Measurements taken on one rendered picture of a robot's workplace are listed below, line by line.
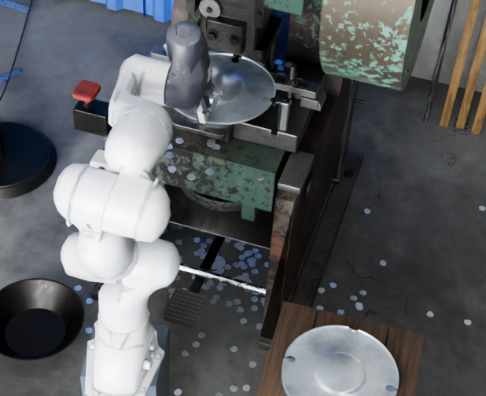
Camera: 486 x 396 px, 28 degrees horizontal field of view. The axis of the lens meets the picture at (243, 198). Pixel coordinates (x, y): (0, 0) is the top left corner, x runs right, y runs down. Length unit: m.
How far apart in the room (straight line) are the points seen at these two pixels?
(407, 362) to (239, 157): 0.68
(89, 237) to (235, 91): 0.83
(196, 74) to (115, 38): 1.99
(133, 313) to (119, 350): 0.11
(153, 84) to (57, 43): 1.98
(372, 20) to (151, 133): 0.50
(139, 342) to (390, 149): 1.63
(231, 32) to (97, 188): 0.80
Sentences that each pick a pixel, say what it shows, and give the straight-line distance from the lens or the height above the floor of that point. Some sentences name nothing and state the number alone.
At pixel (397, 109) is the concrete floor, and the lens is 3.82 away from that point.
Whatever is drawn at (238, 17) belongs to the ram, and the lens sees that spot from 2.48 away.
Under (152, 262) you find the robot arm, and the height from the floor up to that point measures 0.82.
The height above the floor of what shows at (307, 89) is 0.76.
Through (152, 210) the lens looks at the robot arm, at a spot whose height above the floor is 1.12.
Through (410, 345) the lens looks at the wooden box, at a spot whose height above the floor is 0.35.
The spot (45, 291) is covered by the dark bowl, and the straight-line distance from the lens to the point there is 3.07.
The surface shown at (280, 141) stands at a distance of 2.59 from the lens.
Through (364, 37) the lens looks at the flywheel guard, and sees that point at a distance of 2.02.
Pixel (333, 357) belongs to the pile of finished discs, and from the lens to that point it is 2.51.
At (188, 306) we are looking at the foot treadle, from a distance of 2.85.
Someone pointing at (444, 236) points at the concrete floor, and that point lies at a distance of 3.37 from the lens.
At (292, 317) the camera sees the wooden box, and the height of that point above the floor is 0.35.
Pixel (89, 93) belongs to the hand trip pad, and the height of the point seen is 0.76.
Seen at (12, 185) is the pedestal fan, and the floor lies 0.03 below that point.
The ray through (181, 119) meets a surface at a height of 0.78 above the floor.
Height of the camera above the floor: 2.40
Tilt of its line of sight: 45 degrees down
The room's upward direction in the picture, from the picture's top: 4 degrees clockwise
